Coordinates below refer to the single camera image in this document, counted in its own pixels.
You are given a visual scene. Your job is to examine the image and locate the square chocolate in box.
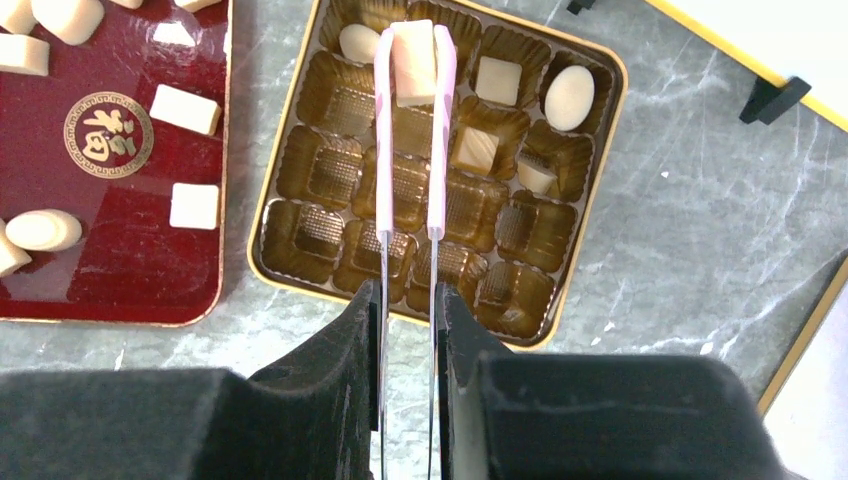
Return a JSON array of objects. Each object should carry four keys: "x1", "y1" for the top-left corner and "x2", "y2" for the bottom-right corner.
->
[{"x1": 475, "y1": 56, "x2": 522, "y2": 106}]

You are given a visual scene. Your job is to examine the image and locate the red rectangular tray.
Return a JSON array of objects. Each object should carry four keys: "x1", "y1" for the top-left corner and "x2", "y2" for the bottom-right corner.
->
[{"x1": 1, "y1": 1, "x2": 233, "y2": 327}]

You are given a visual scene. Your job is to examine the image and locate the rectangular chocolate near logo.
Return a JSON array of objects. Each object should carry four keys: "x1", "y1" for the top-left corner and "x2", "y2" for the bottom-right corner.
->
[{"x1": 149, "y1": 85, "x2": 222, "y2": 136}]

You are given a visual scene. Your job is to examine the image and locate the silver box lid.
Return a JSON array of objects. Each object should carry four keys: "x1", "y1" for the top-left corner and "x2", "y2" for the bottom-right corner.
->
[{"x1": 759, "y1": 264, "x2": 847, "y2": 479}]

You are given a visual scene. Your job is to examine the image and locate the gold chocolate box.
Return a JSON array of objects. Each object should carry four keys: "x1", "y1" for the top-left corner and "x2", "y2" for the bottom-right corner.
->
[{"x1": 247, "y1": 1, "x2": 628, "y2": 350}]

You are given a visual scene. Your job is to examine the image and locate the whiteboard with yellow frame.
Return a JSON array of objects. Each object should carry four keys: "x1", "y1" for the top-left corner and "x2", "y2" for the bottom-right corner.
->
[{"x1": 648, "y1": 0, "x2": 847, "y2": 130}]

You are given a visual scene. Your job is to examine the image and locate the oval white chocolate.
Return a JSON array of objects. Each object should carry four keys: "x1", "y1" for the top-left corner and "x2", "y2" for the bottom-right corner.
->
[
  {"x1": 544, "y1": 65, "x2": 595, "y2": 131},
  {"x1": 339, "y1": 24, "x2": 380, "y2": 64}
]

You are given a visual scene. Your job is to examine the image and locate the round swirl white chocolate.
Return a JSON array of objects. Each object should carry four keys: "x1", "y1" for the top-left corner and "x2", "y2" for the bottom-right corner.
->
[{"x1": 5, "y1": 209, "x2": 83, "y2": 252}]

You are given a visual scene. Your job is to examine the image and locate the pink metal tweezers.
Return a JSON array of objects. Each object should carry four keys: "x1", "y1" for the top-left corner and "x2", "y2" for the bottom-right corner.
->
[{"x1": 373, "y1": 25, "x2": 458, "y2": 480}]

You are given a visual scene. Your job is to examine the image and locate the square white chocolate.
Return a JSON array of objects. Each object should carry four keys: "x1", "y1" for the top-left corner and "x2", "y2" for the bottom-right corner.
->
[{"x1": 169, "y1": 183, "x2": 220, "y2": 230}]

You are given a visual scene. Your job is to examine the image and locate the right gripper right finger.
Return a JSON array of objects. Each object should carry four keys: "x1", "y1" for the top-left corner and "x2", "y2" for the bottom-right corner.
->
[{"x1": 433, "y1": 283, "x2": 791, "y2": 479}]

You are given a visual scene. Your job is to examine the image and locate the rectangular white chocolate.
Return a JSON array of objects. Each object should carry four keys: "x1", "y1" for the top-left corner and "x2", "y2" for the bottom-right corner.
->
[
  {"x1": 390, "y1": 19, "x2": 437, "y2": 107},
  {"x1": 0, "y1": 220, "x2": 32, "y2": 277}
]

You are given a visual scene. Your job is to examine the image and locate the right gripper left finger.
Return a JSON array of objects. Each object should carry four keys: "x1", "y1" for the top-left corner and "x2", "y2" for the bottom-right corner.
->
[{"x1": 1, "y1": 281, "x2": 380, "y2": 479}]

